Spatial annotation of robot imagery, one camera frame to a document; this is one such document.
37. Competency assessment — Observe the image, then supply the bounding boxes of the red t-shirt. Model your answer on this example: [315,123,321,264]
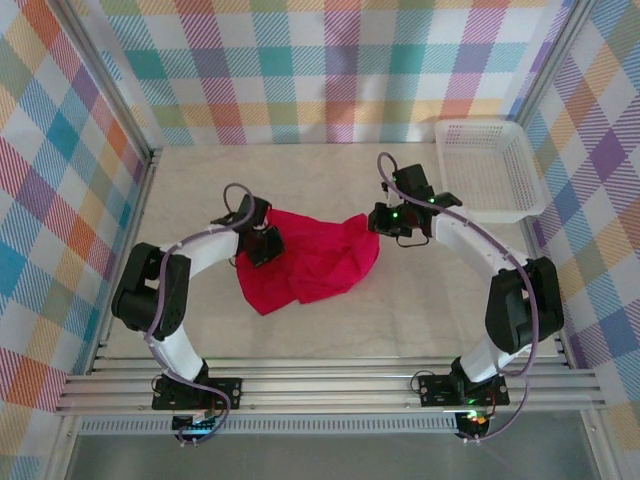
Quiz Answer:
[234,209,381,317]

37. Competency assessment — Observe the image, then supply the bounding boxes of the white perforated plastic basket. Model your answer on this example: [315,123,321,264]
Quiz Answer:
[433,119,547,225]

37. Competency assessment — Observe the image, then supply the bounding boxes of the grey metal panel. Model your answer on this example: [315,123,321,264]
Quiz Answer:
[64,433,601,480]

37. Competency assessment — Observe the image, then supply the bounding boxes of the right aluminium side rail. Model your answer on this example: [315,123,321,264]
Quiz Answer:
[519,218,574,369]

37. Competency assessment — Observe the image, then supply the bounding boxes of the aluminium side rail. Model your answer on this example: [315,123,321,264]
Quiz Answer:
[519,218,574,369]
[84,147,164,376]

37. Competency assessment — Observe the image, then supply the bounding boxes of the left aluminium side rail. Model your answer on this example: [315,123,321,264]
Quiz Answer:
[84,147,164,376]

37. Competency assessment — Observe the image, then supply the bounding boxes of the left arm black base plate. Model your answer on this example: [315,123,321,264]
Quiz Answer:
[151,375,244,412]

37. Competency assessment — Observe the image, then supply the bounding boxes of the wide aluminium mounting rail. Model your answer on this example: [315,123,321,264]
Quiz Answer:
[54,355,607,417]

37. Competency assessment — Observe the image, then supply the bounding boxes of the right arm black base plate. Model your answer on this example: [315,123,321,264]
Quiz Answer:
[417,374,511,409]

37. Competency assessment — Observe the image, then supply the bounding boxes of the grey slotted cable duct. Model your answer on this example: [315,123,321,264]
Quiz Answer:
[78,417,460,436]

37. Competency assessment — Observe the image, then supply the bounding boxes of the right aluminium frame post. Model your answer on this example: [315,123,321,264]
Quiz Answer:
[513,0,600,129]

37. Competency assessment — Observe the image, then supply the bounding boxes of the aluminium frame post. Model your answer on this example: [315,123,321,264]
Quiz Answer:
[513,0,600,129]
[47,0,164,154]

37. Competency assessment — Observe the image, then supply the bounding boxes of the left aluminium frame post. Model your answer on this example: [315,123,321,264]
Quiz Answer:
[47,0,164,154]

